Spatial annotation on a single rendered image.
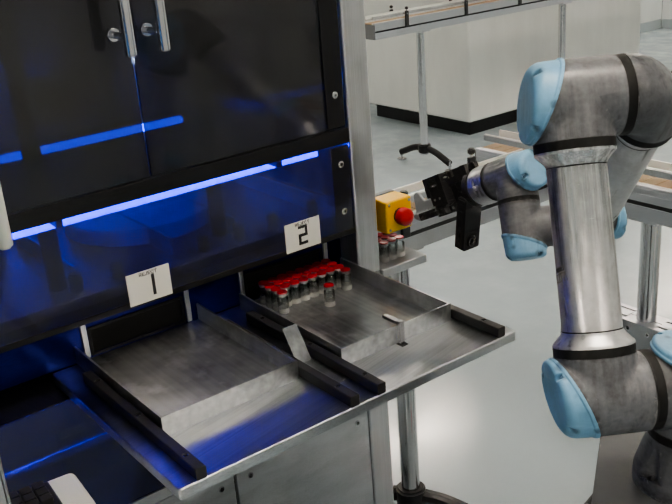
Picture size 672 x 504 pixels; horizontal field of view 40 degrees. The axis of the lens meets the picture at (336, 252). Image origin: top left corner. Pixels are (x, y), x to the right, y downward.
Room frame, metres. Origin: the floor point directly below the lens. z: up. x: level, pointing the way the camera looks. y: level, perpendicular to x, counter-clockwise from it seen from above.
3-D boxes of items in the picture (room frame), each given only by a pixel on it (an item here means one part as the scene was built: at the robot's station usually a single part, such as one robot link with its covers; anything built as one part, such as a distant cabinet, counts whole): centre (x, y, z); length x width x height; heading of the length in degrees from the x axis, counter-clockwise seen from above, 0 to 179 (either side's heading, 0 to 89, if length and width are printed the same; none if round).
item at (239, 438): (1.51, 0.11, 0.87); 0.70 x 0.48 x 0.02; 126
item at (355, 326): (1.65, 0.00, 0.90); 0.34 x 0.26 x 0.04; 35
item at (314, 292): (1.74, 0.06, 0.91); 0.18 x 0.02 x 0.05; 125
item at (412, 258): (1.95, -0.11, 0.87); 0.14 x 0.13 x 0.02; 36
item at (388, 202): (1.91, -0.12, 1.00); 0.08 x 0.07 x 0.07; 36
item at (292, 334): (1.44, 0.05, 0.91); 0.14 x 0.03 x 0.06; 35
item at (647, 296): (2.18, -0.80, 0.46); 0.09 x 0.09 x 0.77; 36
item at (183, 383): (1.47, 0.28, 0.90); 0.34 x 0.26 x 0.04; 36
